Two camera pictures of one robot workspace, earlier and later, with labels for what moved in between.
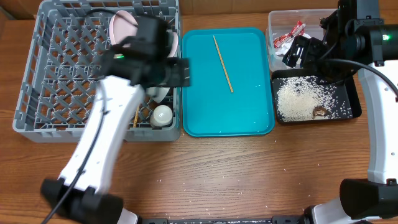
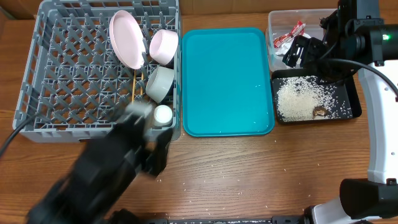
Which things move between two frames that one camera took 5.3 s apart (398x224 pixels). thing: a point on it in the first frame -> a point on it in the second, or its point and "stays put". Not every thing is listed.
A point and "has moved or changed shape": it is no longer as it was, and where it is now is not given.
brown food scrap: x=319 y=111 stays put
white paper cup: x=162 y=116 stays put
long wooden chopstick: x=223 y=63 has moved or changed shape
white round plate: x=122 y=25 stays put
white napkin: x=282 y=51 stays put
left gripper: x=181 y=74 -> x=158 y=158
